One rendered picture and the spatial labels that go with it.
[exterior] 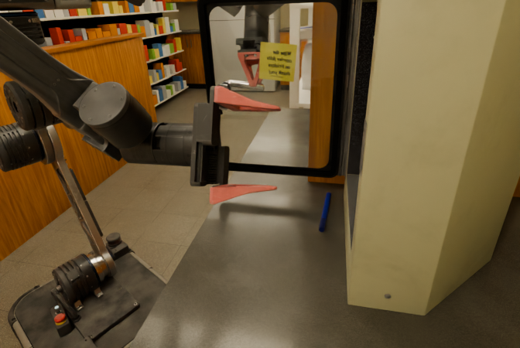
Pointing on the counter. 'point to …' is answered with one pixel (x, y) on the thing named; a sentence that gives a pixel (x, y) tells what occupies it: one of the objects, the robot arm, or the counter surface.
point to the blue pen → (325, 212)
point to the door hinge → (350, 78)
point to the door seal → (337, 63)
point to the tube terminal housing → (436, 128)
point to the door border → (334, 61)
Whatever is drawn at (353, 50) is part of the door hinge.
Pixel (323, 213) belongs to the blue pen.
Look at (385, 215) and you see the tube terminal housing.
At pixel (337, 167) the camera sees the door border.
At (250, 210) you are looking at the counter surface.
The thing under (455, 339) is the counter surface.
